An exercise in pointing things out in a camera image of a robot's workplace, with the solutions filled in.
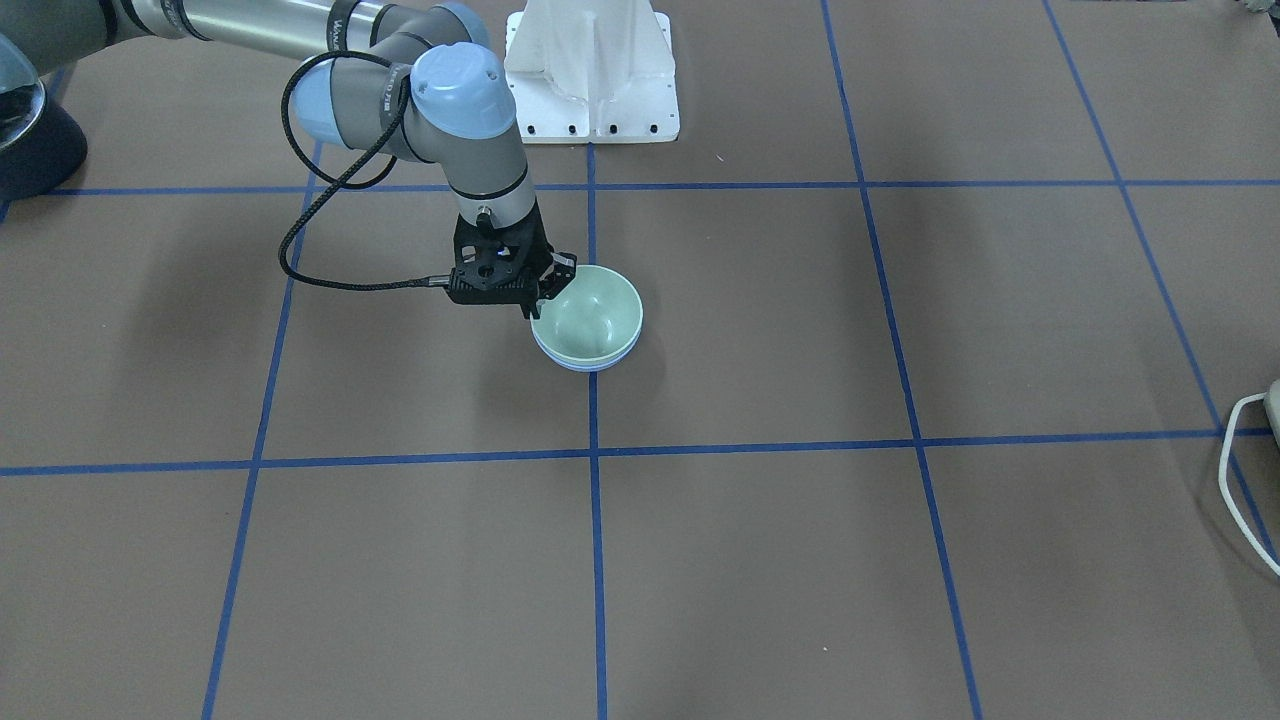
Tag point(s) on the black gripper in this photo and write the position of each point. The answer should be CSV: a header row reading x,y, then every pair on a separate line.
x,y
556,279

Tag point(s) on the green bowl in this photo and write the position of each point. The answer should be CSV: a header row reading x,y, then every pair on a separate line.
x,y
599,313

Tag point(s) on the blue bowl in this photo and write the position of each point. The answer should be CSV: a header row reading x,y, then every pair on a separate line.
x,y
589,364

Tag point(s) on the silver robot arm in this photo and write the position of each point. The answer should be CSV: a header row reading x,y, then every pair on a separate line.
x,y
377,77

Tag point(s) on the dark blue pot with lid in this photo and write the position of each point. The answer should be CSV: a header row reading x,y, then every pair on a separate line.
x,y
41,145

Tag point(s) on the silver white toaster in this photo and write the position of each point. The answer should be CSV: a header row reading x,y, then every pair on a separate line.
x,y
1270,403

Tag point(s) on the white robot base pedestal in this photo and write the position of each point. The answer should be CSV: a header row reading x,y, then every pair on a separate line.
x,y
592,72

